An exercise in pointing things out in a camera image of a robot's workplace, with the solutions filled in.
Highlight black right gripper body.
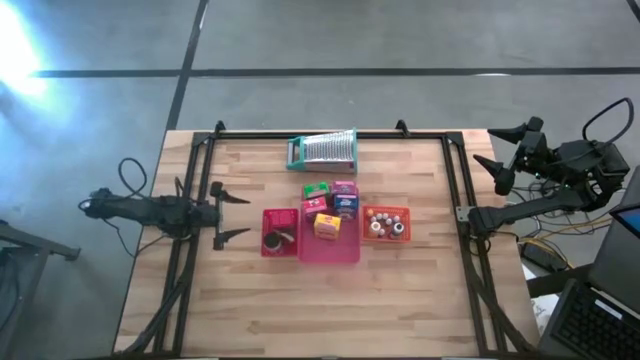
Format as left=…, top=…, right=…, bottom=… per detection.
left=508, top=117, right=557, bottom=177

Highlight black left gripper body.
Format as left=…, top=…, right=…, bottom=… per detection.
left=192, top=180, right=225, bottom=251

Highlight red Froot Loops box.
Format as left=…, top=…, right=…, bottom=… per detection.
left=301, top=196, right=329, bottom=221

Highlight green Apple Jacks box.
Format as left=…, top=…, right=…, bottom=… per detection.
left=301, top=182, right=331, bottom=200

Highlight yellow Corn Pops box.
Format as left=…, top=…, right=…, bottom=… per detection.
left=313, top=213, right=343, bottom=241

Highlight pink Raisin Bran box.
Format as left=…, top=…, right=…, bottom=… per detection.
left=330, top=180, right=358, bottom=197

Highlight small blue carton box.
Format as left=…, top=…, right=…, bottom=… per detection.
left=332, top=193, right=360, bottom=221

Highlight red plastic basket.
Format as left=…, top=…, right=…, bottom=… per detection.
left=260, top=207, right=300, bottom=259

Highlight black power strip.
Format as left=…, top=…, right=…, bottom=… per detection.
left=519, top=242, right=567, bottom=274

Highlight pink translucent plastic bin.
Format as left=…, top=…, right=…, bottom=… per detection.
left=297, top=185, right=361, bottom=265

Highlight orange plastic basket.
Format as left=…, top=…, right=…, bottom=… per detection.
left=360, top=204, right=412, bottom=245

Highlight teal metal box grater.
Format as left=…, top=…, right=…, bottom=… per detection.
left=285, top=128, right=359, bottom=175

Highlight grey laptop with screen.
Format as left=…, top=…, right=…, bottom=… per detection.
left=587, top=164, right=640, bottom=301

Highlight black laptop with keyboard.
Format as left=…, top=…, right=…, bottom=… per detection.
left=537, top=277, right=640, bottom=360

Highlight grey side table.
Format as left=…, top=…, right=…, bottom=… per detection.
left=0, top=219, right=81, bottom=360

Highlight black aluminium rig frame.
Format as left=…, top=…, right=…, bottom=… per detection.
left=112, top=119, right=541, bottom=360

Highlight yellow floor cable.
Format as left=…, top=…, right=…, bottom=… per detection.
left=519, top=215, right=615, bottom=251

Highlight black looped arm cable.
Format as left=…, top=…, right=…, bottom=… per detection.
left=117, top=157, right=149, bottom=199
left=581, top=96, right=636, bottom=147

